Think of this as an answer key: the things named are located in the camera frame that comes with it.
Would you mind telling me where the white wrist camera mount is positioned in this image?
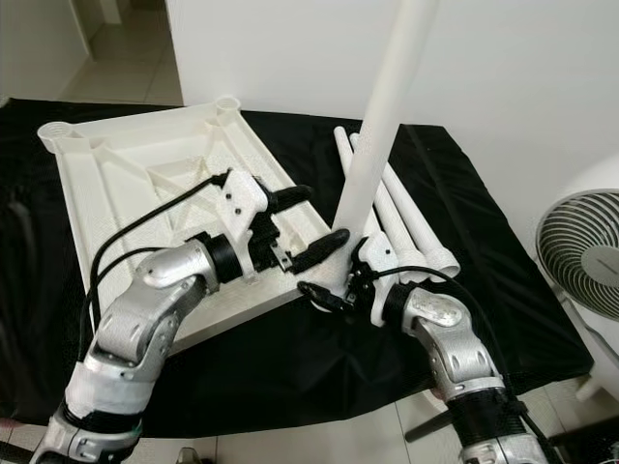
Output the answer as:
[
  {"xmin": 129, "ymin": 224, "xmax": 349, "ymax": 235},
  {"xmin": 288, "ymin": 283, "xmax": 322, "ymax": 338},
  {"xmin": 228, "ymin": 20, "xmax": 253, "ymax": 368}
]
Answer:
[
  {"xmin": 356, "ymin": 230, "xmax": 411, "ymax": 328},
  {"xmin": 218, "ymin": 169, "xmax": 281, "ymax": 281}
]

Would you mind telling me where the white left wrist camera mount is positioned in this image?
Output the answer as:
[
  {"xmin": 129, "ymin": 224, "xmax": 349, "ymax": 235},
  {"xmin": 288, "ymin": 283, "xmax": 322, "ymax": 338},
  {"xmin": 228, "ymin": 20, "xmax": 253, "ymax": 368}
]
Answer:
[{"xmin": 218, "ymin": 169, "xmax": 281, "ymax": 281}]

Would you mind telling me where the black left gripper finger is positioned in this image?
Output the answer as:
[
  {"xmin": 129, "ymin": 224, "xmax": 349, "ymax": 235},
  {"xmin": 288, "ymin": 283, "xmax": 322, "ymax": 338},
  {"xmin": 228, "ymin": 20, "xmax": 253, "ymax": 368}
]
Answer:
[
  {"xmin": 265, "ymin": 185, "xmax": 315, "ymax": 219},
  {"xmin": 284, "ymin": 229, "xmax": 353, "ymax": 277}
]

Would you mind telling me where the white pedestal fan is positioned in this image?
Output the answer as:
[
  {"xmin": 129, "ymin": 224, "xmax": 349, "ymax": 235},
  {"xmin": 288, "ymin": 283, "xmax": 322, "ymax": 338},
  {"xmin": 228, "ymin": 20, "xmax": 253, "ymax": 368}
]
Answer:
[{"xmin": 534, "ymin": 179, "xmax": 619, "ymax": 405}]

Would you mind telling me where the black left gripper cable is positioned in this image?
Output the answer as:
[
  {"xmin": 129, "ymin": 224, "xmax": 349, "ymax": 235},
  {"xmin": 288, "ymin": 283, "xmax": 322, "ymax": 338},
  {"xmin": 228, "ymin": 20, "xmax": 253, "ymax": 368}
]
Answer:
[{"xmin": 95, "ymin": 238, "xmax": 202, "ymax": 349}]

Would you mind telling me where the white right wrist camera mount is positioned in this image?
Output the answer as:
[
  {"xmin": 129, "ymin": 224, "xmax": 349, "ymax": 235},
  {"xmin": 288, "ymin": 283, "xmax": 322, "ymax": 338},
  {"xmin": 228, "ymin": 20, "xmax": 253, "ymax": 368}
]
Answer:
[{"xmin": 356, "ymin": 230, "xmax": 411, "ymax": 328}]

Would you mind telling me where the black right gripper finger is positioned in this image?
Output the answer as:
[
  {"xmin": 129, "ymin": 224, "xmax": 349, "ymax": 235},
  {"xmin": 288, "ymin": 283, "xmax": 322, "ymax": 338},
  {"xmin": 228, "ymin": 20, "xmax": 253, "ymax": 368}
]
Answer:
[{"xmin": 297, "ymin": 281, "xmax": 350, "ymax": 313}]

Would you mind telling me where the white plastic children tabletop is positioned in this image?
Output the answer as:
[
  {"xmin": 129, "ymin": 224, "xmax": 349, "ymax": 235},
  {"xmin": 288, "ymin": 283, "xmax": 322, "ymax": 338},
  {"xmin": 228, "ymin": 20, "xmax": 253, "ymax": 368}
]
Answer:
[{"xmin": 37, "ymin": 94, "xmax": 349, "ymax": 378}]

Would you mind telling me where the black metal table leg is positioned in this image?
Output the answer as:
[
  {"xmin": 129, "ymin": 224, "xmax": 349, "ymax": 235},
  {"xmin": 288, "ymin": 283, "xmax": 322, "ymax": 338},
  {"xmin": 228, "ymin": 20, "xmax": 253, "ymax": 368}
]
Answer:
[{"xmin": 404, "ymin": 411, "xmax": 456, "ymax": 444}]

